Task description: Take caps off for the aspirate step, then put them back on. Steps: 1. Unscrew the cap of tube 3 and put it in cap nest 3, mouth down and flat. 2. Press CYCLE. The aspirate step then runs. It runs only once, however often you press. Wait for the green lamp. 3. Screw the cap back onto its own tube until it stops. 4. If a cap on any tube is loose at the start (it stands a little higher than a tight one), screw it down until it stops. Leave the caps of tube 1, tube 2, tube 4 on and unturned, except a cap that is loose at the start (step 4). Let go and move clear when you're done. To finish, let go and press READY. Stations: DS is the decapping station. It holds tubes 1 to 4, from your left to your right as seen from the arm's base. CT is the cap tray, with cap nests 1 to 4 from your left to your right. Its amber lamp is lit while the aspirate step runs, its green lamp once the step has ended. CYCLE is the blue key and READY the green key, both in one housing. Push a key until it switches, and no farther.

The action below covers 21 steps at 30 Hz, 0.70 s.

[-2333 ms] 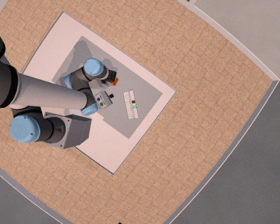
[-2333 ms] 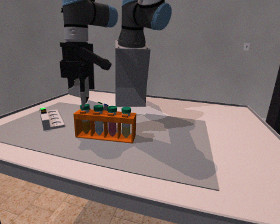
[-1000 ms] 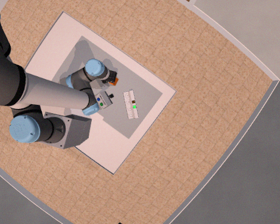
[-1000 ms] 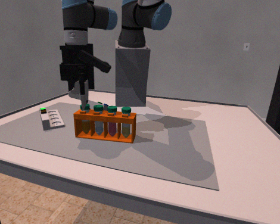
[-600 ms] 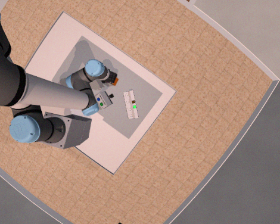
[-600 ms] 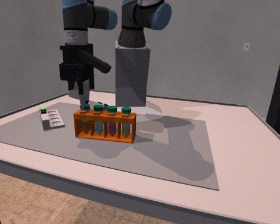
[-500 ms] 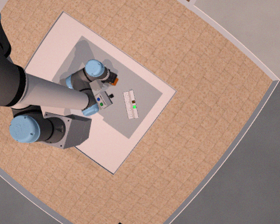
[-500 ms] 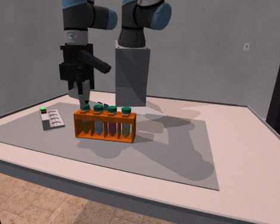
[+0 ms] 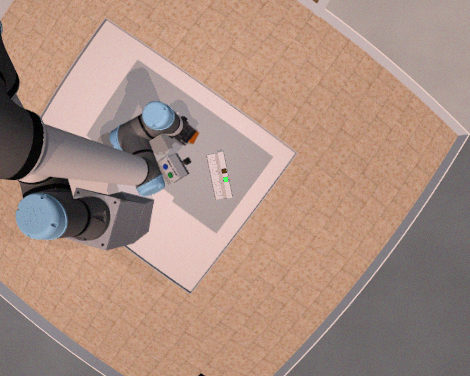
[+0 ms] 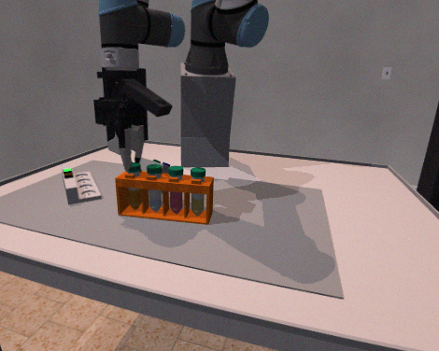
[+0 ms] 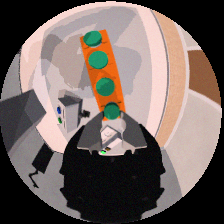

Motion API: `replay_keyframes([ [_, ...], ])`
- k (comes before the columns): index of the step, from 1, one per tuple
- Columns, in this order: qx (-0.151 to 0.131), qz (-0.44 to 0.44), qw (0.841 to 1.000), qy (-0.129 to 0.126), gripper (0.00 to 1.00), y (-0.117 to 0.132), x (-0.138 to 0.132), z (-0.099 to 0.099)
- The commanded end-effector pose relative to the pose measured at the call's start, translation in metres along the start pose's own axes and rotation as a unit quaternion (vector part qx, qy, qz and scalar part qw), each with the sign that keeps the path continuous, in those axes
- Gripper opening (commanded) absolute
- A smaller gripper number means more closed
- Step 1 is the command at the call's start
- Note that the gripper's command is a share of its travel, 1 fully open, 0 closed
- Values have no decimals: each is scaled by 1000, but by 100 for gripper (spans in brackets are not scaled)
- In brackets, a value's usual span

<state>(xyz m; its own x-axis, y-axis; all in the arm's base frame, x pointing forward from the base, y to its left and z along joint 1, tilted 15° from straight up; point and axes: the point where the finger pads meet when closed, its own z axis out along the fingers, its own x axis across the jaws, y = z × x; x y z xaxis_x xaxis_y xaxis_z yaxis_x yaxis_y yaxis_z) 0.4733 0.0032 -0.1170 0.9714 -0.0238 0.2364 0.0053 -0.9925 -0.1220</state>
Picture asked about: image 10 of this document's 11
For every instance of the orange test tube rack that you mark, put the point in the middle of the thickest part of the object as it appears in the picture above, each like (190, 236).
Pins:
(151, 182)

